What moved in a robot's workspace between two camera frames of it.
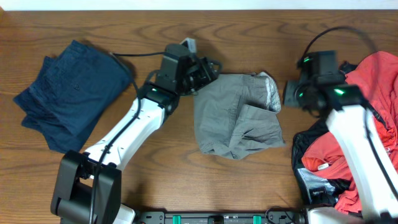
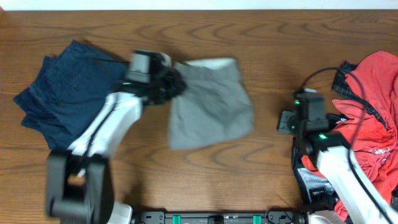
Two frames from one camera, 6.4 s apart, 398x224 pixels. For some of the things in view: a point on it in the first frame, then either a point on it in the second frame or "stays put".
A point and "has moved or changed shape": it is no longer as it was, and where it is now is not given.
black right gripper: x=289 y=98 to x=282 y=124
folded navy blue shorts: x=70 y=93 stays put
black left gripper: x=204 y=74 to x=173 y=81
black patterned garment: x=316 y=188 stays put
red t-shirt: x=375 y=81 stays put
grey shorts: x=236 y=114 has moved or changed shape
